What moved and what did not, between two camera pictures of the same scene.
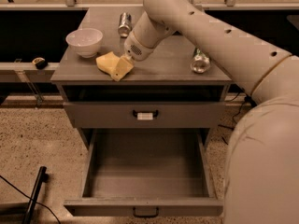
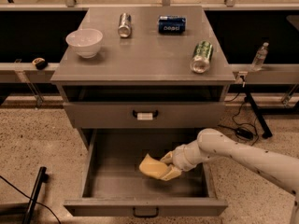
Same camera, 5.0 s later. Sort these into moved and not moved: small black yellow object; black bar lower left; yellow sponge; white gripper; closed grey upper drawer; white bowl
Moved: yellow sponge; white gripper
Not moved: black bar lower left; white bowl; small black yellow object; closed grey upper drawer
